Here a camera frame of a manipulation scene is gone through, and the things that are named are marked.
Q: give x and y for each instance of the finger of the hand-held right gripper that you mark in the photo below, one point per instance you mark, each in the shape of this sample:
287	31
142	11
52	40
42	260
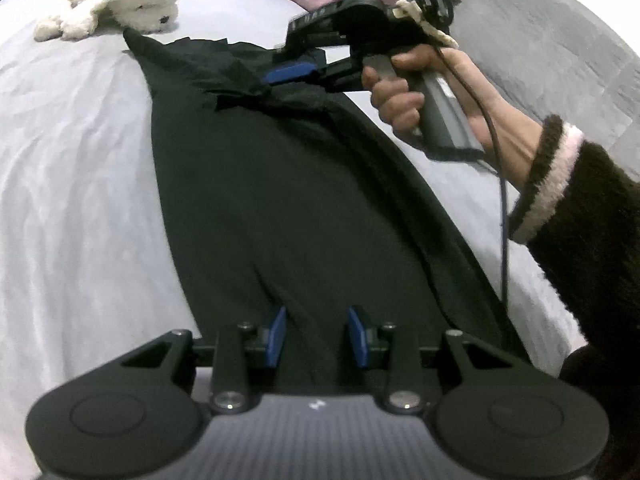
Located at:
290	74
345	77

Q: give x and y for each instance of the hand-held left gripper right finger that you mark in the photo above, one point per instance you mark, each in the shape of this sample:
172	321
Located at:
357	337

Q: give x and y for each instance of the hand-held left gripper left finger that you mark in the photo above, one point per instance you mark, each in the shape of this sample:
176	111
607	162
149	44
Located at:
277	335

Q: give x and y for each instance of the black t-shirt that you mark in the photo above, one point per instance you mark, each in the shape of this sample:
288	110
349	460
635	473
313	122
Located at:
300	185

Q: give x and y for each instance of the person's right hand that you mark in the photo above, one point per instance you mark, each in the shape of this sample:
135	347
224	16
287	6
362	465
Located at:
400	110

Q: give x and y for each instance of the white plush dog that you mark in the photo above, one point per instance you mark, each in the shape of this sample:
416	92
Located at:
125	0

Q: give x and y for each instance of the grey quilted bedspread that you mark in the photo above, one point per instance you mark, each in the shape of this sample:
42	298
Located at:
550	50

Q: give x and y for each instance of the grey bed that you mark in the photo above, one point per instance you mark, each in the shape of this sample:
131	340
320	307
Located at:
75	160

